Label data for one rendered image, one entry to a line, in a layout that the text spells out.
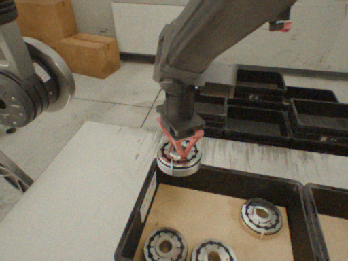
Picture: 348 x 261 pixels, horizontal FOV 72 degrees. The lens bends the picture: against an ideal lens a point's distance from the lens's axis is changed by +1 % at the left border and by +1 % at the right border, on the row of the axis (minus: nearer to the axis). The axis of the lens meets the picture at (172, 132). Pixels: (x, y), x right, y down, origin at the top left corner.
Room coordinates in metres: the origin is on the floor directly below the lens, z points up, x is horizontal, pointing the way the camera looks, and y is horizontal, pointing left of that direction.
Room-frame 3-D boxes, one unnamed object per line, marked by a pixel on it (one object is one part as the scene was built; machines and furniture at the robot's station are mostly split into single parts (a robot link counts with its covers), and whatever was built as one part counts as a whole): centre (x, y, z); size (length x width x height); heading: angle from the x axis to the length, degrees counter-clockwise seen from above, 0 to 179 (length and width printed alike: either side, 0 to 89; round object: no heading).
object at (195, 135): (0.39, -0.02, 1.09); 0.07 x 0.07 x 0.09; 26
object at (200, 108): (1.36, -0.16, 0.37); 0.40 x 0.30 x 0.45; 77
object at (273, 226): (0.35, -0.23, 0.86); 0.10 x 0.10 x 0.01
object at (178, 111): (0.40, -0.01, 1.16); 0.10 x 0.07 x 0.07; 26
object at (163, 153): (0.40, -0.02, 1.04); 0.10 x 0.10 x 0.01
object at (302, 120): (1.19, -0.94, 0.37); 0.40 x 0.30 x 0.45; 78
